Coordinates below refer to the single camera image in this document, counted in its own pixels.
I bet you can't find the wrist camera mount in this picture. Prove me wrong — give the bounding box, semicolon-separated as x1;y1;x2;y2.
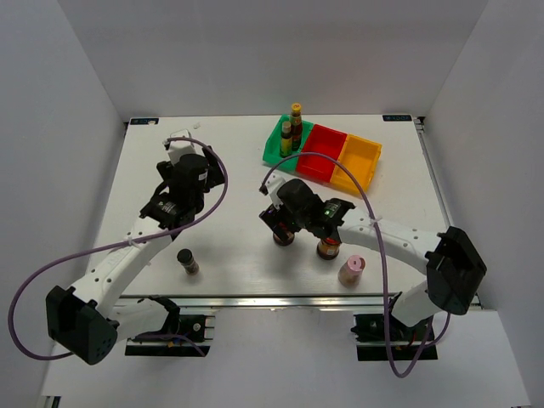
259;173;286;209
163;129;196;165

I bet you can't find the yellow plastic bin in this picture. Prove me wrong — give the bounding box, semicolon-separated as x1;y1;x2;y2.
329;133;382;196

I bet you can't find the aluminium table front rail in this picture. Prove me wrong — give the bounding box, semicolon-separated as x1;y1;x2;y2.
76;292;481;311

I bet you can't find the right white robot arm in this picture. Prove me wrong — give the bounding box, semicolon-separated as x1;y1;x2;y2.
259;178;487;339

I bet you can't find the left table logo sticker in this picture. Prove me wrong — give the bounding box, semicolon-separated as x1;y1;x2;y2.
129;117;159;126

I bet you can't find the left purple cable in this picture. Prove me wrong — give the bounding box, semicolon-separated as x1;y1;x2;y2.
8;136;230;360

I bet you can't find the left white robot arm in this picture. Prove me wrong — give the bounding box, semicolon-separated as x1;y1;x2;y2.
46;151;225;366

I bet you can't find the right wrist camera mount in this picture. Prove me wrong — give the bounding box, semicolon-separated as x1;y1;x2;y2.
259;173;286;209

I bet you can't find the right table logo sticker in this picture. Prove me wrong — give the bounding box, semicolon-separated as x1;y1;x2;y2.
382;115;412;122

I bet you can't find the yellow cap sauce bottle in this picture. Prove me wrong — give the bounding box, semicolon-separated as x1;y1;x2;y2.
290;103;303;151

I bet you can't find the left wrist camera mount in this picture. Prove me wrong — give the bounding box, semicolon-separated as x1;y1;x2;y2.
163;129;196;165

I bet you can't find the red lid jar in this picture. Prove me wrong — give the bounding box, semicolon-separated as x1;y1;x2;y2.
273;231;295;247
316;239;341;260

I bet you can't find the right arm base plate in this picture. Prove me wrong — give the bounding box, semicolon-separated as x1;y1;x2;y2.
350;314;428;362

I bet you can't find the small brown cap bottle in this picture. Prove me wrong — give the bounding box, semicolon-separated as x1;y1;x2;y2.
280;121;292;158

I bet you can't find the purple cable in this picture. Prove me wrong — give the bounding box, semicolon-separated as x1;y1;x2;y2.
259;151;452;378
8;136;230;360

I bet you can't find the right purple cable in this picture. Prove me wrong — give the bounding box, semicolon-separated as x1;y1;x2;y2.
259;151;452;378

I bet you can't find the black cap spice jar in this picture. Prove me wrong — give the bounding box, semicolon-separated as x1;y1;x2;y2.
177;248;200;275

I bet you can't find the table logo sticker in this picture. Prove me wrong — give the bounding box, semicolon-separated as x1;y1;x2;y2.
129;117;159;126
382;115;412;122

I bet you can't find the red plastic bin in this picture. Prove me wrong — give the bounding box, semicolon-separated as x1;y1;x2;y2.
296;124;349;184

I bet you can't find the pink cap spice bottle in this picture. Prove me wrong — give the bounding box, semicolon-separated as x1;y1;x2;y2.
337;255;366;287

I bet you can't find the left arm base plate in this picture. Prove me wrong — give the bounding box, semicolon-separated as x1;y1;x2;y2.
124;309;216;358

